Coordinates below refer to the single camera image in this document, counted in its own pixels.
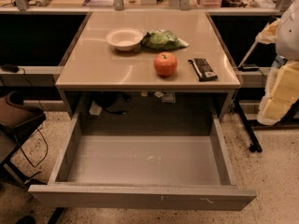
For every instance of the white stick tool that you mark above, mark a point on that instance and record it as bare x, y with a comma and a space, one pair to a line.
251, 49

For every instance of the black device on ledge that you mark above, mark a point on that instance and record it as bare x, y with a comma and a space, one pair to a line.
10, 68

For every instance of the open grey drawer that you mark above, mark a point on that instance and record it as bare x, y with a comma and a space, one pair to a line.
146, 155

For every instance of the plastic water bottle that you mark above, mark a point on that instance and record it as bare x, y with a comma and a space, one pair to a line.
279, 61

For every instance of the brown office chair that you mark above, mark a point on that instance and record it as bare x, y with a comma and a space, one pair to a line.
18, 121

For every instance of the white bowl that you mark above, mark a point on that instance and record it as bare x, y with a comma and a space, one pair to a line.
124, 39

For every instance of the red apple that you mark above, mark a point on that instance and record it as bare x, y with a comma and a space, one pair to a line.
165, 64

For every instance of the grey drawer cabinet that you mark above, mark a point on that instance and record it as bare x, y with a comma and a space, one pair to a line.
93, 65

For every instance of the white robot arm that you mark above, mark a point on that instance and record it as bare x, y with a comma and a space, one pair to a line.
287, 44

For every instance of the black table leg stand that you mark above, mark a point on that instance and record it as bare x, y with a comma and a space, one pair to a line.
291, 120

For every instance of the black phone on shelf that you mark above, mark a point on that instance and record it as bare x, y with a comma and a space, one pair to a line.
248, 67

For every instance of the black snack bar wrapper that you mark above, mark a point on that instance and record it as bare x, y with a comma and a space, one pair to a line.
203, 70

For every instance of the green chip bag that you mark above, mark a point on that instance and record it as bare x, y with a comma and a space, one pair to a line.
163, 40

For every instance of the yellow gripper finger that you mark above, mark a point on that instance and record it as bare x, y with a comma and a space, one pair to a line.
269, 33
281, 92

